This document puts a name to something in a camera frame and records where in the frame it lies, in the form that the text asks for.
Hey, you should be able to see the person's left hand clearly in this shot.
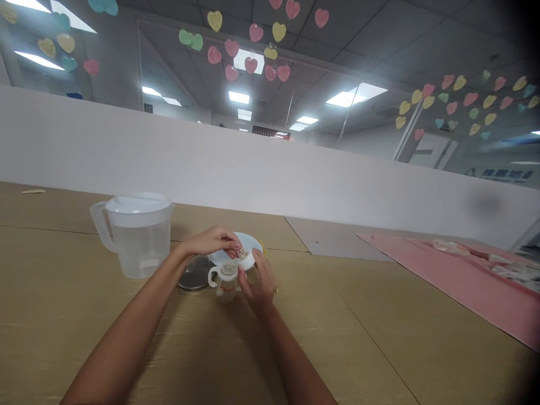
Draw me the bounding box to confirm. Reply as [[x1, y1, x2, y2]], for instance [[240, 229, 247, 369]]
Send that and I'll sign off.
[[181, 226, 243, 260]]

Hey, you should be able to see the person's right hand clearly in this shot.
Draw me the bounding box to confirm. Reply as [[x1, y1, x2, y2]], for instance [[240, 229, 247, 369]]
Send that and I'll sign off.
[[237, 248, 280, 311]]

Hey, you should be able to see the white bottle cap with nipple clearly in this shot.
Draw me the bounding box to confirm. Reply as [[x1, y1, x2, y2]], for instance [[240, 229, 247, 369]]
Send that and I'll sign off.
[[229, 247, 259, 270]]

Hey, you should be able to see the clear baby bottle with handles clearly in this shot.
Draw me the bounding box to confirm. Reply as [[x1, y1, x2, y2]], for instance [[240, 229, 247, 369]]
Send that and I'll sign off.
[[207, 261, 244, 304]]

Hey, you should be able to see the white bowl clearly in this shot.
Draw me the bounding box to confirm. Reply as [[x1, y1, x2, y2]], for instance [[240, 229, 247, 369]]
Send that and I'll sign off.
[[206, 231, 264, 271]]

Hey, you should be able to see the round steel lid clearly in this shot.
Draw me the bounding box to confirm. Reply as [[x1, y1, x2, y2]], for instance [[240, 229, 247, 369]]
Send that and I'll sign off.
[[177, 256, 217, 293]]

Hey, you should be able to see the clear water pitcher white lid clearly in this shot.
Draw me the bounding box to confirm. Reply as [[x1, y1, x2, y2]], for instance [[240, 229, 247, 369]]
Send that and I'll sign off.
[[89, 192, 176, 280]]

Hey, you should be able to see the tan cardboard sheet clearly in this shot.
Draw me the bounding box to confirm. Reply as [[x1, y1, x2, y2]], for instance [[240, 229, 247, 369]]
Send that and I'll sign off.
[[269, 251, 533, 405], [0, 181, 311, 254], [0, 225, 419, 405]]

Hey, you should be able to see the group of paper heart stickers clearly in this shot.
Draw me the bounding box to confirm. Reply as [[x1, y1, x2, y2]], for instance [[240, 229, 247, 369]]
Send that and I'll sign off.
[[394, 69, 540, 142], [0, 0, 120, 78], [178, 0, 331, 84]]

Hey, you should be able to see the pink cloth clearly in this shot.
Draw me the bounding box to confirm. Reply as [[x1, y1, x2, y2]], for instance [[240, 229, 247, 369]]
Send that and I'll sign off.
[[356, 232, 540, 353]]

